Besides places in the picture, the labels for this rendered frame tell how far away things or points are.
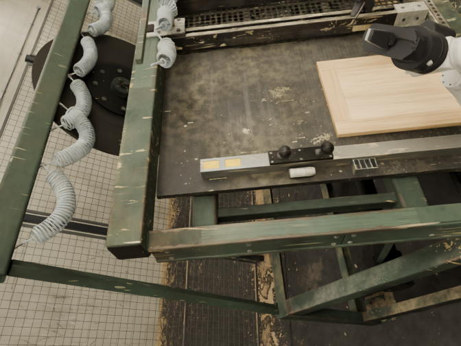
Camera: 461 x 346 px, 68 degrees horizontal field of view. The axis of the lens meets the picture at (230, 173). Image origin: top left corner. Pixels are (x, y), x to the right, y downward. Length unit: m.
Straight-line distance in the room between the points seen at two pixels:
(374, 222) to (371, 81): 0.60
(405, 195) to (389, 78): 0.47
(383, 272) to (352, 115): 0.68
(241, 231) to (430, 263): 0.79
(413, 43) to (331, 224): 0.50
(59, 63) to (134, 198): 0.95
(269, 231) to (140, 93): 0.68
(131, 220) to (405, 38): 0.77
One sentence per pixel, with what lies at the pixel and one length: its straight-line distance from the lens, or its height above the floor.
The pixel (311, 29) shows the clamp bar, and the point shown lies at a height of 1.28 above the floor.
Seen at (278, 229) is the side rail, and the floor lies 1.49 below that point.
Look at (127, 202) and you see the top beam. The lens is 1.03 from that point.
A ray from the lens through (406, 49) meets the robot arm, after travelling 0.76.
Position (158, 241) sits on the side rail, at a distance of 1.00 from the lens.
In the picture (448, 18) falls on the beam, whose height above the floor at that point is 0.86.
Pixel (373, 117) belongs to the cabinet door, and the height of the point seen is 1.17.
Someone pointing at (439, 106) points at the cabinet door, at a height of 0.99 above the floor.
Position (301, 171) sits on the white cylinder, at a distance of 1.10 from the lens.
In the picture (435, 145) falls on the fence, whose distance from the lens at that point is 1.25.
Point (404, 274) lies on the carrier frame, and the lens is 1.56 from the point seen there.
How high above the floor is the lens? 2.09
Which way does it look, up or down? 28 degrees down
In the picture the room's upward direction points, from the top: 73 degrees counter-clockwise
